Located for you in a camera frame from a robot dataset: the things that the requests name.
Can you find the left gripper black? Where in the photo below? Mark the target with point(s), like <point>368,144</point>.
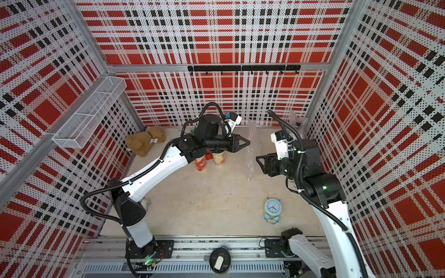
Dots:
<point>234,142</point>

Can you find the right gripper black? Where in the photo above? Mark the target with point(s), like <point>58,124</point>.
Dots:
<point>270,164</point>

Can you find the clear plastic carrier bag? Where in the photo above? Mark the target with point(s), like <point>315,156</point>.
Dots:
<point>299,123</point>

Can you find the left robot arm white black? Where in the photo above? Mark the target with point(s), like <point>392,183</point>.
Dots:
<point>127,194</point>

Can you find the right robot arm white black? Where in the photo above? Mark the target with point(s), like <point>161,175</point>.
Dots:
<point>327,198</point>

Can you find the red straw holder cup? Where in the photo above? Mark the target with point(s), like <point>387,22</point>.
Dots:
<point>209,155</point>

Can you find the light blue alarm clock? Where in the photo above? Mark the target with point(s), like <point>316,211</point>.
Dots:
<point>272,210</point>

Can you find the left black lid red cup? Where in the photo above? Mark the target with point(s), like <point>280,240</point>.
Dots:
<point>200,163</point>

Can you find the green straws bundle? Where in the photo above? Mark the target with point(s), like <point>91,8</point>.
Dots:
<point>188,130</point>

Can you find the brown teddy bear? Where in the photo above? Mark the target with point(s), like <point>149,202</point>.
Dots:
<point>141,143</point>

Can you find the white alarm clock left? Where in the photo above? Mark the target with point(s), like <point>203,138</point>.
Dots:
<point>145,203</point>

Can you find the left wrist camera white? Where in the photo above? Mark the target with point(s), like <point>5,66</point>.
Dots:
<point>231,121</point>

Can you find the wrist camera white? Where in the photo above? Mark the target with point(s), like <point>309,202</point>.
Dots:
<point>281,145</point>
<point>231,121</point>

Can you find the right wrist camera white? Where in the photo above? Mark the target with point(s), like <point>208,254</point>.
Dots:
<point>281,145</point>

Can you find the black hook rail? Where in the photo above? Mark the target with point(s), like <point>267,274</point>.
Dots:
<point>248,68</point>

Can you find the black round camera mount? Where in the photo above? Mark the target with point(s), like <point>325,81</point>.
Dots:
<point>220,260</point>

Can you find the white wire mesh basket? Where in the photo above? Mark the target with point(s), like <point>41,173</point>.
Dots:
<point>79,128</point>

